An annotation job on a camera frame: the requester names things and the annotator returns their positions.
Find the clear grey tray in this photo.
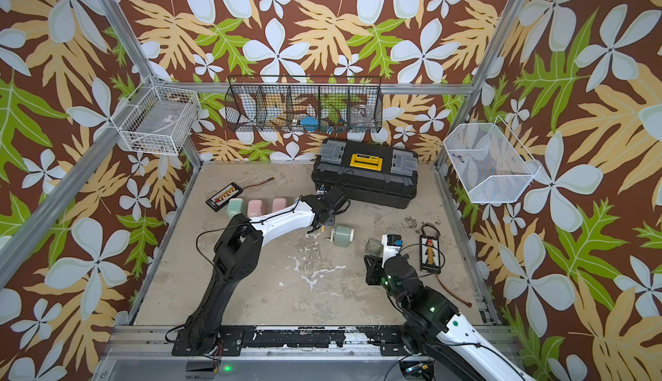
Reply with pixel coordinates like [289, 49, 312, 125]
[365, 238, 384, 257]

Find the white wire basket left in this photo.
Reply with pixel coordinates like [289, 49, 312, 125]
[114, 77, 201, 156]

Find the pink sharpener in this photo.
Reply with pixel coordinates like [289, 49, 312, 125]
[272, 198, 288, 213]
[247, 199, 265, 218]

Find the green sharpener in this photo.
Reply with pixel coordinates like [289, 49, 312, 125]
[227, 198, 246, 218]
[327, 225, 355, 248]

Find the white wire basket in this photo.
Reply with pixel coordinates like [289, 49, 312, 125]
[114, 77, 201, 156]
[444, 117, 541, 205]

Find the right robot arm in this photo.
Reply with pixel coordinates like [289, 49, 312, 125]
[364, 254, 532, 380]

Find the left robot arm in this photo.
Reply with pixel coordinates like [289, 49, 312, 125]
[172, 187, 351, 357]

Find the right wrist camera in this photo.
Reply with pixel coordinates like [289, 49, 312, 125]
[381, 234, 403, 265]

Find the black battery holder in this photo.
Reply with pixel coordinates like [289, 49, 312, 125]
[419, 223, 442, 274]
[205, 177, 275, 212]

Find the black battery holder right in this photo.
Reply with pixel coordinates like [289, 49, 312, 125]
[419, 223, 442, 274]

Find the black plastic toolbox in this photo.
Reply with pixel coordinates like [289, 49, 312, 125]
[311, 139, 418, 209]

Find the black wire basket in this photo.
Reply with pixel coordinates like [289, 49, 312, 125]
[224, 75, 384, 134]

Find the white wire basket right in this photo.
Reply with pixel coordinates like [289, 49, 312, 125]
[444, 117, 541, 205]

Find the black battery holder left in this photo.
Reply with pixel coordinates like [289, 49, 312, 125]
[205, 177, 275, 212]

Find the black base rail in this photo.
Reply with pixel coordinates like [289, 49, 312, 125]
[172, 324, 428, 358]

